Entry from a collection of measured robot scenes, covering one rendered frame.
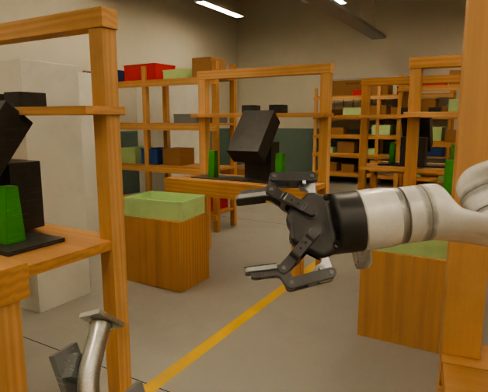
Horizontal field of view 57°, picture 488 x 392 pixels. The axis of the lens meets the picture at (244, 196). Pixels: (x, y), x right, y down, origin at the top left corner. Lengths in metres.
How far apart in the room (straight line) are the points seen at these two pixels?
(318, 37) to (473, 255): 10.85
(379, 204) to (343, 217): 0.04
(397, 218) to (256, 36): 12.17
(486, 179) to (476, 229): 0.06
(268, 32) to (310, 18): 1.18
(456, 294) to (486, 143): 0.38
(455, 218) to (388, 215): 0.08
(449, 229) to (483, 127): 0.65
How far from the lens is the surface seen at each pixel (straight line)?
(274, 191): 0.56
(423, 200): 0.57
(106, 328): 0.73
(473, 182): 0.62
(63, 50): 8.45
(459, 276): 1.26
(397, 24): 11.41
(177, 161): 6.33
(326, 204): 0.56
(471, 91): 1.21
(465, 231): 0.59
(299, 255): 0.53
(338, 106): 11.54
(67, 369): 0.73
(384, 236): 0.55
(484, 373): 1.29
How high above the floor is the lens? 1.48
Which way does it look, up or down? 10 degrees down
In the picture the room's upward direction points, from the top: straight up
